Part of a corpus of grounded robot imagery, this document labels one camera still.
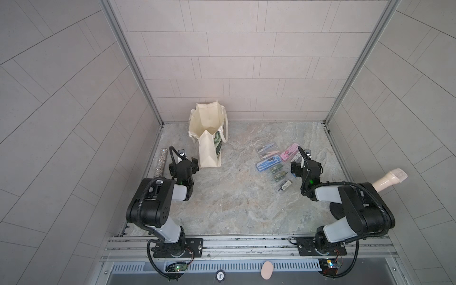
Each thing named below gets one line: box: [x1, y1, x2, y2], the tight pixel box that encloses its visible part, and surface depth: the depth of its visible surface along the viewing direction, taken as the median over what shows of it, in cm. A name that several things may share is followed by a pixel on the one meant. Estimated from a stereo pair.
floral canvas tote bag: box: [188, 100, 229, 169], surface depth 95 cm
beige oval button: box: [260, 260, 274, 281], surface depth 67 cm
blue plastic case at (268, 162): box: [255, 154, 283, 172], surface depth 98 cm
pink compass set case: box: [280, 143, 300, 161], surface depth 101 cm
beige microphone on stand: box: [372, 168, 408, 193], surface depth 62 cm
